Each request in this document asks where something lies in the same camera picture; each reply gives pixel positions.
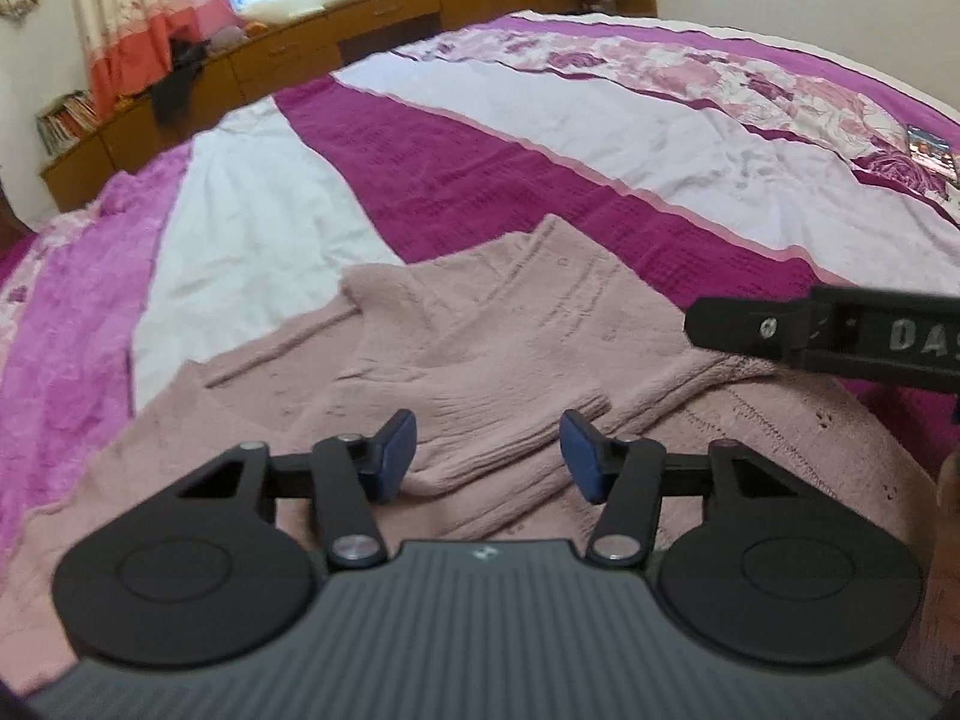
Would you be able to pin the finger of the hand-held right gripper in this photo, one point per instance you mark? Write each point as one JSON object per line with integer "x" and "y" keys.
{"x": 735, "y": 326}

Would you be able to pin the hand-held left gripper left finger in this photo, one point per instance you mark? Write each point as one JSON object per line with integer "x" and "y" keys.
{"x": 394, "y": 454}

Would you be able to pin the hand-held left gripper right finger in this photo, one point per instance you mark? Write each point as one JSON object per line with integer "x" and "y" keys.
{"x": 581, "y": 457}

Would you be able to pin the pink knit sweater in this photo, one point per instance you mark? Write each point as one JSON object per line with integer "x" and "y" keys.
{"x": 487, "y": 345}

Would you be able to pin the person's right forearm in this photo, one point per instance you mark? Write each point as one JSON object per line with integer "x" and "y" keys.
{"x": 949, "y": 495}

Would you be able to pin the purple striped floral bedspread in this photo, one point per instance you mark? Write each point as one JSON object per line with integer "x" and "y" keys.
{"x": 465, "y": 165}

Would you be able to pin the long wooden cabinet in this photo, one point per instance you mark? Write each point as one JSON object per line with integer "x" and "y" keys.
{"x": 285, "y": 52}

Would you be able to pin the dark garment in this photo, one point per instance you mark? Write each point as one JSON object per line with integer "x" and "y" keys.
{"x": 176, "y": 86}

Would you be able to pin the grey purple plush toy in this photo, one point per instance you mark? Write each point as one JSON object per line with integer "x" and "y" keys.
{"x": 229, "y": 37}

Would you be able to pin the small orange toy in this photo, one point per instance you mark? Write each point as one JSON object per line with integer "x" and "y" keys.
{"x": 255, "y": 26}

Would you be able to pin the row of books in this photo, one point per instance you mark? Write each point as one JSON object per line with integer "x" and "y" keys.
{"x": 64, "y": 120}

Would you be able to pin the floral orange curtain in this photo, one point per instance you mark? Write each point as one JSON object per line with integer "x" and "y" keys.
{"x": 127, "y": 15}

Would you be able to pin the wall ornament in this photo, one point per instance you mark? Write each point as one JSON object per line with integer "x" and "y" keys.
{"x": 19, "y": 7}

